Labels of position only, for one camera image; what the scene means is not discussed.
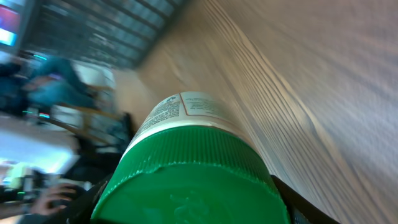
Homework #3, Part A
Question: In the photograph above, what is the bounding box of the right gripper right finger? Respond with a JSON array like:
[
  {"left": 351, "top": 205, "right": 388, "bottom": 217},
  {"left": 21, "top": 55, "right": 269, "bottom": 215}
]
[{"left": 271, "top": 175, "right": 339, "bottom": 224}]

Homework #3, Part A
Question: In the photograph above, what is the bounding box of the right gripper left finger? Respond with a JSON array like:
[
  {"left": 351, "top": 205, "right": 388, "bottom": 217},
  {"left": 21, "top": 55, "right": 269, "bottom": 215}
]
[{"left": 18, "top": 174, "right": 111, "bottom": 224}]

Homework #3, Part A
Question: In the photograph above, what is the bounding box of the green lidded jar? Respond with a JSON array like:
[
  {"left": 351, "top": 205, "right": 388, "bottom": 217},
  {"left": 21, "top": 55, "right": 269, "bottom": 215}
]
[{"left": 90, "top": 91, "right": 290, "bottom": 223}]

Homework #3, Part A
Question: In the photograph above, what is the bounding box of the bystander bare hand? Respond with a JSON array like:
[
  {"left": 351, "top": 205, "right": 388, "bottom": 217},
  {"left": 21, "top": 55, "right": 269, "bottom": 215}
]
[{"left": 30, "top": 184, "right": 76, "bottom": 216}]

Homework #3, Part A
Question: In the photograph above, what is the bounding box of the person in blue shirt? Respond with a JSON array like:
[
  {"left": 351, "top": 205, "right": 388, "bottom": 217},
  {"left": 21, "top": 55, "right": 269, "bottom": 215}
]
[{"left": 1, "top": 57, "right": 98, "bottom": 116}]

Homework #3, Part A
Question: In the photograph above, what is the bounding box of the grey plastic mesh basket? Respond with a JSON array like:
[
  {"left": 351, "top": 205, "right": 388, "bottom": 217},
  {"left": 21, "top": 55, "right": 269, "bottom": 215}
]
[{"left": 23, "top": 0, "right": 187, "bottom": 68}]

